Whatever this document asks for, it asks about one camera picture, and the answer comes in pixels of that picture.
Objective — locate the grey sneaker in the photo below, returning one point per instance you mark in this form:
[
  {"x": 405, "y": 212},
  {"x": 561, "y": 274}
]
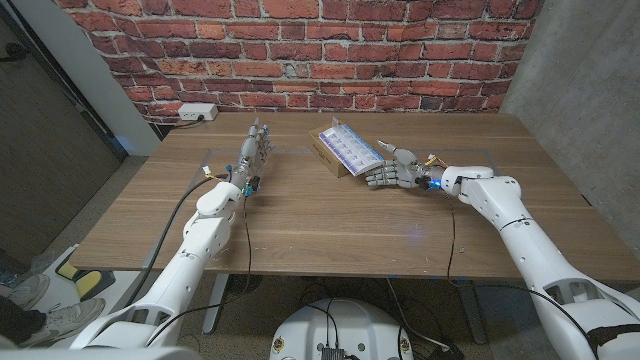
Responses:
[
  {"x": 65, "y": 320},
  {"x": 30, "y": 291}
]

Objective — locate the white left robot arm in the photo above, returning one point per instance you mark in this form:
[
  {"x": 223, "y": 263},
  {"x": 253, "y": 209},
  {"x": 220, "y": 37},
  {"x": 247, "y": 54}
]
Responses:
[{"x": 185, "y": 275}]

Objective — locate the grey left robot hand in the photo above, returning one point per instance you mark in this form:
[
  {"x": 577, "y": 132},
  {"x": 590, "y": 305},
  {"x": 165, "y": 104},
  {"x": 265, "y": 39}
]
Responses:
[{"x": 246, "y": 152}]

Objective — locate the red brick printed backdrop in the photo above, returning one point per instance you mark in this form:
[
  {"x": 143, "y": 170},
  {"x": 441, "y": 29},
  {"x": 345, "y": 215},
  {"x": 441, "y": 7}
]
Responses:
[{"x": 310, "y": 55}]

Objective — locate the white power strip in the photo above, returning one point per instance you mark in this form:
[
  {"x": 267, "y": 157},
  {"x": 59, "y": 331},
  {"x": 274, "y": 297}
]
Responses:
[{"x": 197, "y": 111}]

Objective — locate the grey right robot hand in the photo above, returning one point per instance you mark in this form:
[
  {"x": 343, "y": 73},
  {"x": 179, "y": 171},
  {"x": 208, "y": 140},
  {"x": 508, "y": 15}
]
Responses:
[{"x": 402, "y": 172}]

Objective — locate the grey metal table leg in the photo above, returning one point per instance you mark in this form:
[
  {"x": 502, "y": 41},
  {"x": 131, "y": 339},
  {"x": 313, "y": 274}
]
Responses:
[
  {"x": 216, "y": 302},
  {"x": 472, "y": 310}
]

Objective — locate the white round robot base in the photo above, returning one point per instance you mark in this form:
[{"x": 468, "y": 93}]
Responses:
[{"x": 345, "y": 330}]

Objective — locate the black power adapter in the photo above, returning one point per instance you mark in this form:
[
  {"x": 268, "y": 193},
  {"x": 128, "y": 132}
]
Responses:
[{"x": 447, "y": 352}]

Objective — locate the clear weekly pill organizer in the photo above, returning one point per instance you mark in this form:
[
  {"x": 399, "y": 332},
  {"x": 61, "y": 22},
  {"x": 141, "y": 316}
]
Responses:
[{"x": 352, "y": 149}]

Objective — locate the white robot torso cover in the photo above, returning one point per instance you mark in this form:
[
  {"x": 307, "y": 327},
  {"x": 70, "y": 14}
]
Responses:
[{"x": 100, "y": 354}]

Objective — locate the yellow and black floor pad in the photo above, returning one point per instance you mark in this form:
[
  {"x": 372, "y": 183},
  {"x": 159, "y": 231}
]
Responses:
[{"x": 87, "y": 282}]

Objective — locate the brown cardboard box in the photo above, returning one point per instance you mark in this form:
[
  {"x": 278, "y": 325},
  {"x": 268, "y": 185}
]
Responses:
[{"x": 327, "y": 159}]

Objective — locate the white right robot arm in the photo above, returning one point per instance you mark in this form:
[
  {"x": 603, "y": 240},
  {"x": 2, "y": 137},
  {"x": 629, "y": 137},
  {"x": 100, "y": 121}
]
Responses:
[{"x": 530, "y": 250}]

